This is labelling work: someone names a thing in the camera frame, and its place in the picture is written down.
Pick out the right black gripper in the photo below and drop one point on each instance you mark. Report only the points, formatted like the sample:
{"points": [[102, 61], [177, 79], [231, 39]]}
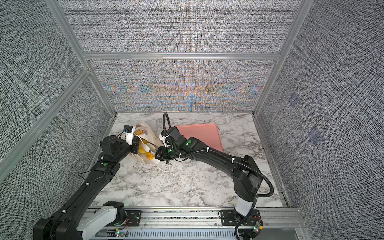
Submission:
{"points": [[161, 150]]}

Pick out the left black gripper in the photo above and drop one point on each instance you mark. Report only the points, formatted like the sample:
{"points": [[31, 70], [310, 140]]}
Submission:
{"points": [[135, 145]]}

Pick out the twisted yellow fake bread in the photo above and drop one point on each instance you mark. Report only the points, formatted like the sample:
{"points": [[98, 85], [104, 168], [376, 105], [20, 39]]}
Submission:
{"points": [[142, 152]]}

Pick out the white printed paper bag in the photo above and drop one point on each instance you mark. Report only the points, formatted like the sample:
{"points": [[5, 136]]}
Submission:
{"points": [[146, 135]]}

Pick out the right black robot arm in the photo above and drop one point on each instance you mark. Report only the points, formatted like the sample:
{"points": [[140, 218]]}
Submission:
{"points": [[250, 184]]}

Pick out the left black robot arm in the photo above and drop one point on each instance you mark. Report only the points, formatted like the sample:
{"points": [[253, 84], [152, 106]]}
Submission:
{"points": [[90, 186]]}

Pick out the pink plastic tray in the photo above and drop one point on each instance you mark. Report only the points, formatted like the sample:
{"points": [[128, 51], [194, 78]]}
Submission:
{"points": [[187, 136]]}

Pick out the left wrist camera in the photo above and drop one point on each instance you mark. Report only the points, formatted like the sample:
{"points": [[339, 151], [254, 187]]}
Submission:
{"points": [[129, 133]]}

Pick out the aluminium cage frame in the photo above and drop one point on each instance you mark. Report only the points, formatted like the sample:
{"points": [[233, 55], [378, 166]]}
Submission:
{"points": [[300, 90]]}

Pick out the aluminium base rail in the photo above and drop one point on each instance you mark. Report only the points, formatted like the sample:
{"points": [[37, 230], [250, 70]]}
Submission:
{"points": [[147, 223]]}

